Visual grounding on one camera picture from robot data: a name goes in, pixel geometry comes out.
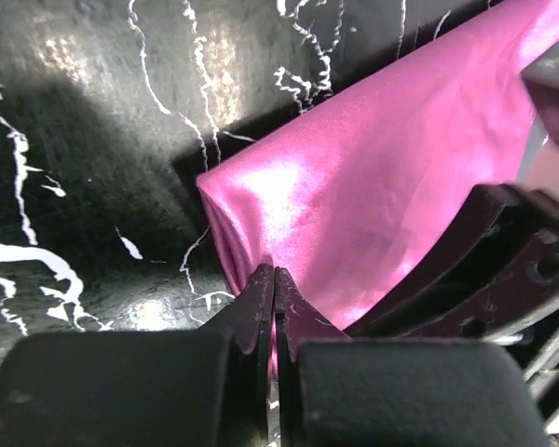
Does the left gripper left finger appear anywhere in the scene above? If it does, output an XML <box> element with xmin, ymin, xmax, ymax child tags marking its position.
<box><xmin>0</xmin><ymin>264</ymin><xmax>275</xmax><ymax>446</ymax></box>

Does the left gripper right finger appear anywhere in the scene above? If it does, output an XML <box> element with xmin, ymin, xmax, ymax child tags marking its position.
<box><xmin>274</xmin><ymin>268</ymin><xmax>547</xmax><ymax>446</ymax></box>

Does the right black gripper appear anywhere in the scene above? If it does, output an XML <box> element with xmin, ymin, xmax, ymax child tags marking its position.
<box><xmin>514</xmin><ymin>42</ymin><xmax>559</xmax><ymax>186</ymax></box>

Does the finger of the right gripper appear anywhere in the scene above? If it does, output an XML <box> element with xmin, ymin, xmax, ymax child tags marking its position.
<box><xmin>402</xmin><ymin>229</ymin><xmax>559</xmax><ymax>342</ymax></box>
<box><xmin>348</xmin><ymin>184</ymin><xmax>520</xmax><ymax>335</ymax></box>

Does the purple satin napkin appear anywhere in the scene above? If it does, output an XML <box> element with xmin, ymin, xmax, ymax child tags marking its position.
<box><xmin>197</xmin><ymin>1</ymin><xmax>559</xmax><ymax>328</ymax></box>

